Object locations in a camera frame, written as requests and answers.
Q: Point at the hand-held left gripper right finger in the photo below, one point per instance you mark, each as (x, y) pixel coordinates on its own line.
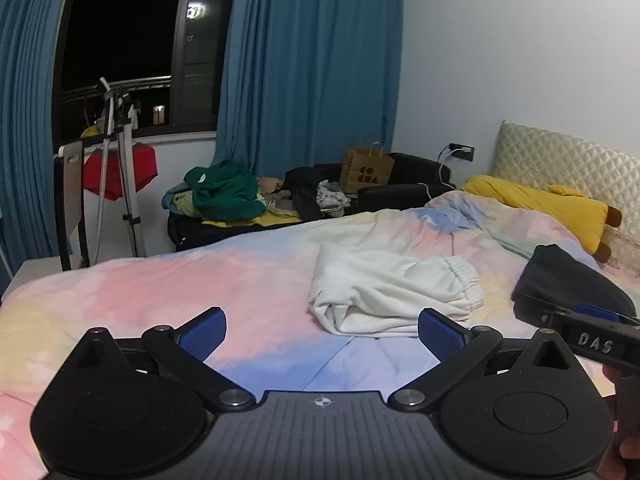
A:
(440, 334)

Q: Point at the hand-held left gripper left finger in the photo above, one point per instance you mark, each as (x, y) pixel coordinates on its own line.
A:
(205, 332)

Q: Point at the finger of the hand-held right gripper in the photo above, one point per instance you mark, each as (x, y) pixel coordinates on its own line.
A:
(600, 311)
(537, 311)

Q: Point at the dark cloth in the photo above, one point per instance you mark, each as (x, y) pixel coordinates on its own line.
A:
(565, 275)

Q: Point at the white fleece pants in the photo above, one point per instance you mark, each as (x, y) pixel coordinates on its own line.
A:
(380, 285)

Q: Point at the person's right hand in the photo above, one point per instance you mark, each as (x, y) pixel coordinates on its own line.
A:
(622, 462)

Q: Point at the pastel tie-dye blanket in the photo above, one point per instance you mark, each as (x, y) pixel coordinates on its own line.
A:
(200, 280)

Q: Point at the pale patterned pillow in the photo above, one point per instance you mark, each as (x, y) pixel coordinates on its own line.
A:
(625, 250)

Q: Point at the yellow plush pillow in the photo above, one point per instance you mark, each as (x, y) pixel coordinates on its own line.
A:
(545, 205)

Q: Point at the yellow flat cloth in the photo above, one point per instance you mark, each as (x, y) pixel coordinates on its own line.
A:
(260, 220)

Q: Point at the light blue cloth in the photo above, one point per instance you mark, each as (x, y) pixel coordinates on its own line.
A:
(175, 199)

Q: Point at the green garment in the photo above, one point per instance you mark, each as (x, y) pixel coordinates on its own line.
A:
(225, 192)

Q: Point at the quilted beige headboard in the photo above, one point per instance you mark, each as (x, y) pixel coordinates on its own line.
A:
(560, 160)

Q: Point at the black sofa bench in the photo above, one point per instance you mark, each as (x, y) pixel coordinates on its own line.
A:
(400, 180)

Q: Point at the brown plush toy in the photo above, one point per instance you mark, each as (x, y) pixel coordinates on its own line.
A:
(272, 185)

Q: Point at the white grey patterned cloth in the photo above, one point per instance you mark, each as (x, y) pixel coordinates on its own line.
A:
(332, 197)

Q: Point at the black garment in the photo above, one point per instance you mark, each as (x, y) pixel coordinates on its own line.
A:
(305, 190)

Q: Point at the brown paper bag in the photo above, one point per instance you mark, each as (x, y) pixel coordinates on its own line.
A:
(365, 172)

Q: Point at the red garment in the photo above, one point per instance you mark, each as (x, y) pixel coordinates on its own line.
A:
(120, 170)

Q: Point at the metal tripod drying stand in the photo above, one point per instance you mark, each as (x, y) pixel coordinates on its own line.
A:
(122, 160)

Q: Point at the small yellow cloth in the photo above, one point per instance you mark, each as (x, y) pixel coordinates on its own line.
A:
(92, 130)

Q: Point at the blue curtain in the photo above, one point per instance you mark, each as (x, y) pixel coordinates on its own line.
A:
(310, 60)
(25, 110)

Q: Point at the dark window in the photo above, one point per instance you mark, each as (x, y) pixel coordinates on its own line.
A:
(130, 35)

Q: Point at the black wall socket with charger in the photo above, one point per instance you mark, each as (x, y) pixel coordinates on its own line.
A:
(461, 151)

